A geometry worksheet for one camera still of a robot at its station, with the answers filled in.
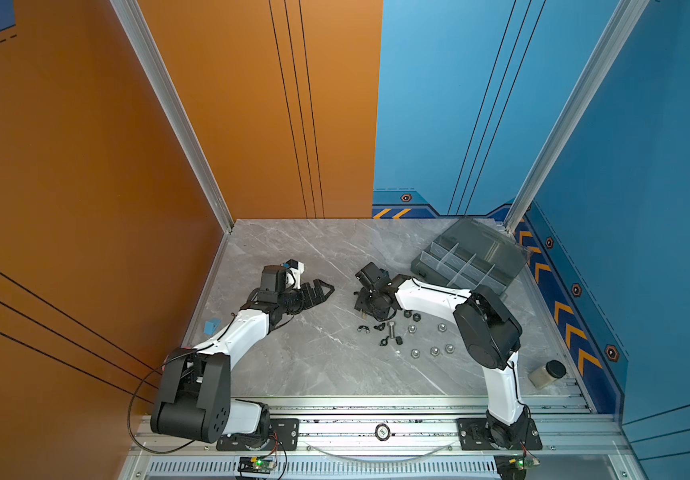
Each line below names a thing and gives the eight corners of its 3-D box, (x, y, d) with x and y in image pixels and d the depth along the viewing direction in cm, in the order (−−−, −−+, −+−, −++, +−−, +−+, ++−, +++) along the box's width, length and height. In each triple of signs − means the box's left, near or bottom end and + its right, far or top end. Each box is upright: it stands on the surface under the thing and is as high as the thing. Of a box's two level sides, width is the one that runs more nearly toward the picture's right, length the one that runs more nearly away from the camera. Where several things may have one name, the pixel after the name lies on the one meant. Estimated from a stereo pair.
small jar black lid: (531, 389, 83) (550, 378, 74) (525, 373, 85) (543, 360, 77) (548, 389, 83) (569, 378, 74) (541, 373, 85) (561, 360, 77)
